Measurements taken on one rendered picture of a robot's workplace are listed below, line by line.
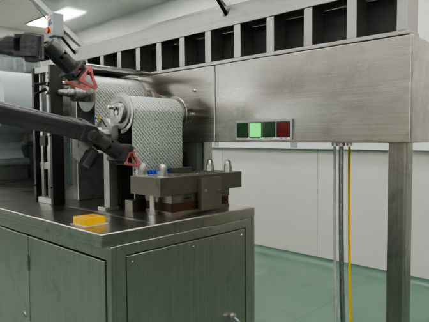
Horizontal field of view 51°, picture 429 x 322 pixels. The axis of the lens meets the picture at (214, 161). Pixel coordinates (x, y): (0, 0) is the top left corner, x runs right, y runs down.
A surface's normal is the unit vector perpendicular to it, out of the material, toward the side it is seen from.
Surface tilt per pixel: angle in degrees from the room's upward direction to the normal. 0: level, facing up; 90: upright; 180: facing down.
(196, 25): 90
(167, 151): 90
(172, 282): 90
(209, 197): 90
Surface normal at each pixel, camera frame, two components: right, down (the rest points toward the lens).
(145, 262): 0.73, 0.04
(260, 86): -0.69, 0.04
